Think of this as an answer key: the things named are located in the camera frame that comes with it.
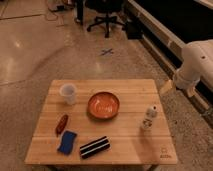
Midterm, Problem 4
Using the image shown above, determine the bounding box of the blue sponge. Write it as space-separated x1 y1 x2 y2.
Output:
58 131 77 155

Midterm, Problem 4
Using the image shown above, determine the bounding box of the orange ceramic bowl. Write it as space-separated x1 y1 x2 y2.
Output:
87 92 120 119

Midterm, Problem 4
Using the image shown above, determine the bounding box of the small white bottle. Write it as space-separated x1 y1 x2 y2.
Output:
141 106 158 130

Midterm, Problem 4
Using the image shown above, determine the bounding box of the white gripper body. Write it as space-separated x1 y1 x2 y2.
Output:
173 68 200 90

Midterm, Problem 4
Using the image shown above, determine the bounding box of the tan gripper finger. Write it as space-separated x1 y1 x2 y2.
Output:
187 87 196 98
159 79 176 96

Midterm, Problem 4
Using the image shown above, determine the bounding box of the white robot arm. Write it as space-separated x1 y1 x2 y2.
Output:
160 39 213 97

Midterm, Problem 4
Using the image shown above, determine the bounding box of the black box on floor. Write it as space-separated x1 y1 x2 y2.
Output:
125 22 143 40

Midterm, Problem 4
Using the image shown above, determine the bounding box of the black white striped block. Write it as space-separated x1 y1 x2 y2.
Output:
80 136 110 159

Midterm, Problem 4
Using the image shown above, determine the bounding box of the wooden table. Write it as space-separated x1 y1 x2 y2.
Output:
25 79 177 165

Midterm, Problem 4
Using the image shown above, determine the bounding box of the black office chair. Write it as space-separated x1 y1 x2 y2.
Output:
85 0 125 38

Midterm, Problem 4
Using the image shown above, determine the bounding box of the red brown sausage toy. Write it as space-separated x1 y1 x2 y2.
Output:
55 114 69 136

